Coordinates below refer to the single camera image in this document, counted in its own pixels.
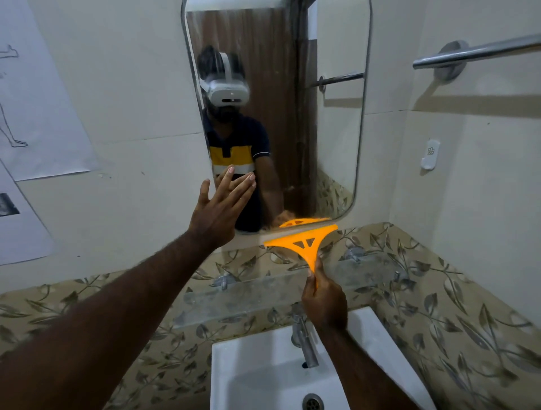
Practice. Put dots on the person's left middle finger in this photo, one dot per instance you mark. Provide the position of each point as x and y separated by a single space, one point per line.
239 186

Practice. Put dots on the white paper sheet with photo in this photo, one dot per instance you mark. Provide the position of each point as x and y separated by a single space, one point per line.
19 219

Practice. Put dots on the person's left little finger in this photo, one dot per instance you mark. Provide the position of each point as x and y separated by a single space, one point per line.
247 202

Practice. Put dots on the glass shelf with metal brackets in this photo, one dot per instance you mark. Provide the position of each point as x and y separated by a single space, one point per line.
291 284

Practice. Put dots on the white ceramic sink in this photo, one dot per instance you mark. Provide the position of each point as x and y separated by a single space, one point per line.
312 367

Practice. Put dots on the person's right forearm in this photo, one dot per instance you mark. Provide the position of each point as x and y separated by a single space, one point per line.
359 371

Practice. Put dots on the person's left forearm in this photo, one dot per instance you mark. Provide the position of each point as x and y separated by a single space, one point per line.
97 327

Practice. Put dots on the white paper poster with drawing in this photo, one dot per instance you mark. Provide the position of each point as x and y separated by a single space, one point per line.
36 93

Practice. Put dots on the metal sink drain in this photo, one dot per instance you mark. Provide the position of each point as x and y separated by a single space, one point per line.
313 402

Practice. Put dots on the white wall hook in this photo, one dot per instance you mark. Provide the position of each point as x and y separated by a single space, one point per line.
430 154

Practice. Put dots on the person's right hand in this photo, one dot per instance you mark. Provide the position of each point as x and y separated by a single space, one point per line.
324 300

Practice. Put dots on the orange plastic squeegee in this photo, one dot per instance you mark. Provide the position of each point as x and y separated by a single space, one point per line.
305 243

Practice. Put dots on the chrome faucet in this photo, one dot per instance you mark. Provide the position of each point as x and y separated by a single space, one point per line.
302 336

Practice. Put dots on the person's left thumb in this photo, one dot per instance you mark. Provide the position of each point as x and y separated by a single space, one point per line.
204 192

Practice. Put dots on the wall mirror with metal frame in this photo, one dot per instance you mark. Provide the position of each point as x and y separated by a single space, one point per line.
277 110

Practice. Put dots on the person's left hand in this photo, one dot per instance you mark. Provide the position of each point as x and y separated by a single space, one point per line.
215 215

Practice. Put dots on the person's right thumb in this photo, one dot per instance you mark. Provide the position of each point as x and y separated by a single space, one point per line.
320 270

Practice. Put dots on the chrome towel bar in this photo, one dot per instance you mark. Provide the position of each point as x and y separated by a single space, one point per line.
469 54

